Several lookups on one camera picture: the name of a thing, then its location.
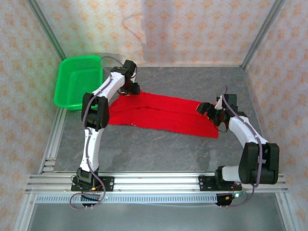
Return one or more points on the red t-shirt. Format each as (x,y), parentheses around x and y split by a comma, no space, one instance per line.
(163,115)

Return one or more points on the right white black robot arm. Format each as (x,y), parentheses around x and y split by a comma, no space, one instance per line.
(243,137)

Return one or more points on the green plastic basket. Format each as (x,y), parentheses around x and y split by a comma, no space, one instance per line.
(77,81)

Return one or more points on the grey metal shelf panel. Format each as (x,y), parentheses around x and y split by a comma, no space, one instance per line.
(154,217)

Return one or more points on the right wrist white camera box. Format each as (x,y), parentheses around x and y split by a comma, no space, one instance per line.
(219,103)

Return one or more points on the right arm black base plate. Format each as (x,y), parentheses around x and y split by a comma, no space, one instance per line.
(207,183)

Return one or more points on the aluminium mounting rail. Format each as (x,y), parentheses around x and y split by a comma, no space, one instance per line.
(156,183)

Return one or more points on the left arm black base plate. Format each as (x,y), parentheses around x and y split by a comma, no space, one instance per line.
(108,184)

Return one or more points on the aluminium frame post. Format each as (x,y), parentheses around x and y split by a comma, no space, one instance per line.
(262,33)
(45,29)

